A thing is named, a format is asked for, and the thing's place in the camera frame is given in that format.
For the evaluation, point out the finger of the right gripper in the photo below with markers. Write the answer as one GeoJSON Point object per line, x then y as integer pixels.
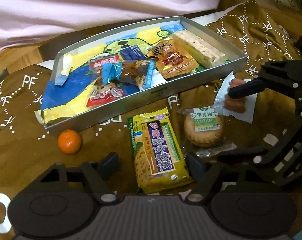
{"type": "Point", "coordinates": [244, 155]}
{"type": "Point", "coordinates": [247, 89]}

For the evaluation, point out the dark dried fruit packet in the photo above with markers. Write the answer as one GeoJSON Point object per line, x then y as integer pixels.
{"type": "Point", "coordinates": [133, 71]}

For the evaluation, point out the gold orange snack packet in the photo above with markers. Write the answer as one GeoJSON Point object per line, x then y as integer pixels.
{"type": "Point", "coordinates": [171, 59]}

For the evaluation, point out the dark blue snack packet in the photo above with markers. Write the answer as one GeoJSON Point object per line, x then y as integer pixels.
{"type": "Point", "coordinates": [152, 77]}

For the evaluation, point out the red cookie snack packet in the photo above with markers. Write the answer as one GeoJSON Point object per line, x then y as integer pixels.
{"type": "Point", "coordinates": [103, 94]}

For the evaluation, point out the colourful drawing paper liner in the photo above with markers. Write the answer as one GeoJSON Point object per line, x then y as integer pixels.
{"type": "Point", "coordinates": [75, 77]}

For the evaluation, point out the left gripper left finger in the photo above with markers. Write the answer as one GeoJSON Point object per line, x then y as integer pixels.
{"type": "Point", "coordinates": [96, 174]}

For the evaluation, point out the round biscuit clear packet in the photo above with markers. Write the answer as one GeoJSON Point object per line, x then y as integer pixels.
{"type": "Point", "coordinates": [204, 131]}

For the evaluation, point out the pink bed sheet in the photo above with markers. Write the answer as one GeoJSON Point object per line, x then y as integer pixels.
{"type": "Point", "coordinates": [31, 21]}

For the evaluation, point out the brown patterned blanket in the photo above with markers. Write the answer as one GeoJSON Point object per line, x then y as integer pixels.
{"type": "Point", "coordinates": [110, 126]}

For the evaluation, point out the small orange mandarin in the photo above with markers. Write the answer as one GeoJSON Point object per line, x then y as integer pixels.
{"type": "Point", "coordinates": [69, 142]}

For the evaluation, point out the rice puff bar packet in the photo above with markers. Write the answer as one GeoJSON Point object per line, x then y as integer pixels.
{"type": "Point", "coordinates": [203, 52]}

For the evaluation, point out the silver metal tray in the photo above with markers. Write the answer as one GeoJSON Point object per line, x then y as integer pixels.
{"type": "Point", "coordinates": [136, 98]}

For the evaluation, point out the light blue candy wrapper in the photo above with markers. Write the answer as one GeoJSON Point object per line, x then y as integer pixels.
{"type": "Point", "coordinates": [111, 71]}

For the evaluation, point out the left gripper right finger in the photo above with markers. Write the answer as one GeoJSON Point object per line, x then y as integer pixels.
{"type": "Point", "coordinates": [207, 178]}

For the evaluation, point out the yellow green cracker packet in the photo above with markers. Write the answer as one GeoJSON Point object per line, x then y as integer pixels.
{"type": "Point", "coordinates": [158, 160]}

